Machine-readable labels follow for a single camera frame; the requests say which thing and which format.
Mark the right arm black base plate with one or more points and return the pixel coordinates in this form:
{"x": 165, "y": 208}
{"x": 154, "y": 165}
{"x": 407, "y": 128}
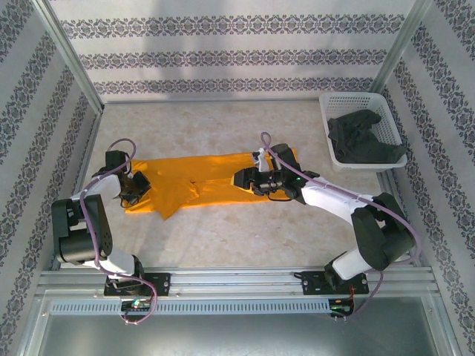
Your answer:
{"x": 313, "y": 283}

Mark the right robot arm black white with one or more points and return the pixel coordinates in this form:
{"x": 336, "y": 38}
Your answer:
{"x": 382, "y": 237}

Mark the orange t-shirt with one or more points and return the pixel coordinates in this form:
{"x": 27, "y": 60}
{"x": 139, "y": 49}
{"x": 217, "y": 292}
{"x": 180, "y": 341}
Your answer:
{"x": 208, "y": 167}

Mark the white plastic mesh basket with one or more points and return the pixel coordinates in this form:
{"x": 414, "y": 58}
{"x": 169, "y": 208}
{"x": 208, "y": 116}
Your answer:
{"x": 371, "y": 167}

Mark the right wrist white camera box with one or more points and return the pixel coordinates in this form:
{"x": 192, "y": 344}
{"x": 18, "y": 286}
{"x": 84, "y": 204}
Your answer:
{"x": 261, "y": 159}

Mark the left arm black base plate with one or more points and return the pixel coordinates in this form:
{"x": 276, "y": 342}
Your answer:
{"x": 161, "y": 283}

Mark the dark grey t-shirt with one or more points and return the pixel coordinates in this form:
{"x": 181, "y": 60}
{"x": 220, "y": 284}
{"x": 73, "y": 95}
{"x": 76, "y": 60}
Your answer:
{"x": 363, "y": 141}

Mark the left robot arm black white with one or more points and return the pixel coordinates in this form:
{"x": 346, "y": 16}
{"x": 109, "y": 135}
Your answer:
{"x": 81, "y": 230}

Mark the aluminium frame post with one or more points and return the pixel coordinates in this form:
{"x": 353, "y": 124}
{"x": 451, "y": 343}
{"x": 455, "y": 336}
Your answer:
{"x": 70, "y": 55}
{"x": 401, "y": 44}

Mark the aluminium mounting rail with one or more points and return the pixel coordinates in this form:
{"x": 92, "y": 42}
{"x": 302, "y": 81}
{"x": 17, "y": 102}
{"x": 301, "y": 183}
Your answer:
{"x": 237, "y": 282}

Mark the grey metal sheet panel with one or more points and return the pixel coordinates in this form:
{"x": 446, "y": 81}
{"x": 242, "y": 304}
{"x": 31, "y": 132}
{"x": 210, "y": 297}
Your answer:
{"x": 237, "y": 337}

